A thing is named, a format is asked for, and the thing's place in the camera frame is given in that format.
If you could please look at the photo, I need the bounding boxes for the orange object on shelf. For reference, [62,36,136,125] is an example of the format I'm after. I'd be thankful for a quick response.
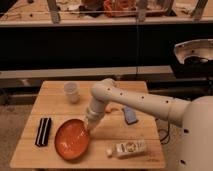
[103,0,136,17]

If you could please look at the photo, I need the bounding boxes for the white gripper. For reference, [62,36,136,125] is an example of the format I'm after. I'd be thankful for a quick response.
[84,107,104,131]

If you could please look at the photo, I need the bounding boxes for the black rectangular box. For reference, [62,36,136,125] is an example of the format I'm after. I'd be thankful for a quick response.
[35,118,52,147]

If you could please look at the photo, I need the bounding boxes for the wooden table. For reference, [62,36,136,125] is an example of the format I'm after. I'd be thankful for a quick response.
[10,81,165,170]

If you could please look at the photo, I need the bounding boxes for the white machine with black base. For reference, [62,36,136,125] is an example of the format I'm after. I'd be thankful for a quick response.
[171,39,213,78]

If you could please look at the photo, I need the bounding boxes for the white plastic bottle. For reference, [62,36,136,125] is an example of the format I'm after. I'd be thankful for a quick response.
[106,139,147,159]

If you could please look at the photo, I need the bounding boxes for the black cable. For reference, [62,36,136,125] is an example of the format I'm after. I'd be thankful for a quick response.
[157,120,171,145]

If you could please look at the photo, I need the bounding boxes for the blue sponge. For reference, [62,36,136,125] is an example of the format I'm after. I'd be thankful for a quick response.
[122,107,138,125]

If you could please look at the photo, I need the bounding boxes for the white plastic cup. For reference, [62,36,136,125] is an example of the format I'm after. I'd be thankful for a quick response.
[64,82,80,104]

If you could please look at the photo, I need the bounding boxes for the orange ceramic bowl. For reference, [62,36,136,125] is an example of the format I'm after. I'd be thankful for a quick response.
[54,119,90,161]

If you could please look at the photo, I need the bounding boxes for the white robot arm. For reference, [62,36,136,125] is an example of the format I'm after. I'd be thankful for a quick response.
[85,78,213,171]

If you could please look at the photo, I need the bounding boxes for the small orange object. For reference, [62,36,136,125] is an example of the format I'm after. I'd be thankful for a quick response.
[105,106,118,113]

